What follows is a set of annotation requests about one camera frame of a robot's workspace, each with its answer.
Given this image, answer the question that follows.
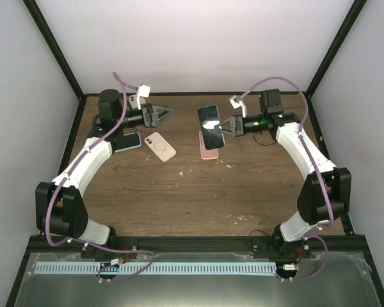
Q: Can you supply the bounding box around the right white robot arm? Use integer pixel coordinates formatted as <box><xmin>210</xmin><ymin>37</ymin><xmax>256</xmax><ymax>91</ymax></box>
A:
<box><xmin>215</xmin><ymin>89</ymin><xmax>351</xmax><ymax>258</ymax></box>

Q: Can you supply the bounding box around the black frame post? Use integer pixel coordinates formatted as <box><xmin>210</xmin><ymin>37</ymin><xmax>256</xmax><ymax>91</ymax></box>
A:
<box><xmin>22</xmin><ymin>0</ymin><xmax>84</xmax><ymax>100</ymax></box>
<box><xmin>306</xmin><ymin>0</ymin><xmax>369</xmax><ymax>97</ymax></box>

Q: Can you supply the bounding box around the beige phone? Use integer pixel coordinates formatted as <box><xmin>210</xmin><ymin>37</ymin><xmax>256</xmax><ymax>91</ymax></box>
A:
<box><xmin>144</xmin><ymin>132</ymin><xmax>176</xmax><ymax>162</ymax></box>
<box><xmin>127</xmin><ymin>94</ymin><xmax>146</xmax><ymax>109</ymax></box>

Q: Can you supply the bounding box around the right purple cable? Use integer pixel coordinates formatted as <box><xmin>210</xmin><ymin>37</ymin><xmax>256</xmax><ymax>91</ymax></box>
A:
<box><xmin>239</xmin><ymin>76</ymin><xmax>335</xmax><ymax>283</ymax></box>

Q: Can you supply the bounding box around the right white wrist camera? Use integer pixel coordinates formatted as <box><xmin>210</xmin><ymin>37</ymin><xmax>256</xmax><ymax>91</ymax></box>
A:
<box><xmin>229</xmin><ymin>95</ymin><xmax>247</xmax><ymax>118</ymax></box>

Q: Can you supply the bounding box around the black frame post left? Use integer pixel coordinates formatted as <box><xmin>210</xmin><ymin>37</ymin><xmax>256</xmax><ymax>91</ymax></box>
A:
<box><xmin>22</xmin><ymin>0</ymin><xmax>84</xmax><ymax>100</ymax></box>

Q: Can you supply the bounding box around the black frame post right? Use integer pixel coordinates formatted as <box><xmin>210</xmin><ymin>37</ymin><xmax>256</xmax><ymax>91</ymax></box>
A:
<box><xmin>306</xmin><ymin>0</ymin><xmax>369</xmax><ymax>97</ymax></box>

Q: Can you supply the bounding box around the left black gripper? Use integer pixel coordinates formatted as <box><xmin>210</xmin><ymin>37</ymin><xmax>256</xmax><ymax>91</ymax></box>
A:
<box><xmin>116</xmin><ymin>102</ymin><xmax>175</xmax><ymax>129</ymax></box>

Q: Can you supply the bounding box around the purple cable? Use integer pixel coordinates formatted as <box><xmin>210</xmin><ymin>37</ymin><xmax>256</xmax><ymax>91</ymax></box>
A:
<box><xmin>44</xmin><ymin>72</ymin><xmax>156</xmax><ymax>283</ymax></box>
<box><xmin>239</xmin><ymin>76</ymin><xmax>335</xmax><ymax>283</ymax></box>

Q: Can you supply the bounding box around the light blue slotted strip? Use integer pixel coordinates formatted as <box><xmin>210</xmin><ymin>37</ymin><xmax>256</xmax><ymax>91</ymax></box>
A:
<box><xmin>34</xmin><ymin>262</ymin><xmax>276</xmax><ymax>276</ymax></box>

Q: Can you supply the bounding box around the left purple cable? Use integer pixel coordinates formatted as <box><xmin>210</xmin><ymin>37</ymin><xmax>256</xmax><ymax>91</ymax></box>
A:
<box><xmin>44</xmin><ymin>72</ymin><xmax>156</xmax><ymax>283</ymax></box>

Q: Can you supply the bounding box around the pink phone case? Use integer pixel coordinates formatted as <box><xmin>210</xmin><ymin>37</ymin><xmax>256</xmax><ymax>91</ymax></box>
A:
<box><xmin>198</xmin><ymin>130</ymin><xmax>219</xmax><ymax>161</ymax></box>

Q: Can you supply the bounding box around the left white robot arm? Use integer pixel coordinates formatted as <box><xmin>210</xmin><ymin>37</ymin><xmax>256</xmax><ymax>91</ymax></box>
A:
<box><xmin>35</xmin><ymin>86</ymin><xmax>175</xmax><ymax>258</ymax></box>

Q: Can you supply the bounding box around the black front rail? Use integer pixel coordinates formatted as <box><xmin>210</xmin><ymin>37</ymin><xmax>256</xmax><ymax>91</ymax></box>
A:
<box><xmin>28</xmin><ymin>235</ymin><xmax>367</xmax><ymax>260</ymax></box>

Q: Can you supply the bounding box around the blue cased phone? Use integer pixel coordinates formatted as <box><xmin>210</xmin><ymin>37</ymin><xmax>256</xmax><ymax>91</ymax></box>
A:
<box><xmin>115</xmin><ymin>132</ymin><xmax>142</xmax><ymax>152</ymax></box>

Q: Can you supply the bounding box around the black screen phone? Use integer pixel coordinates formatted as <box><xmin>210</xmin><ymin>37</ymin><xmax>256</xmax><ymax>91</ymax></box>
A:
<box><xmin>197</xmin><ymin>105</ymin><xmax>225</xmax><ymax>150</ymax></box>

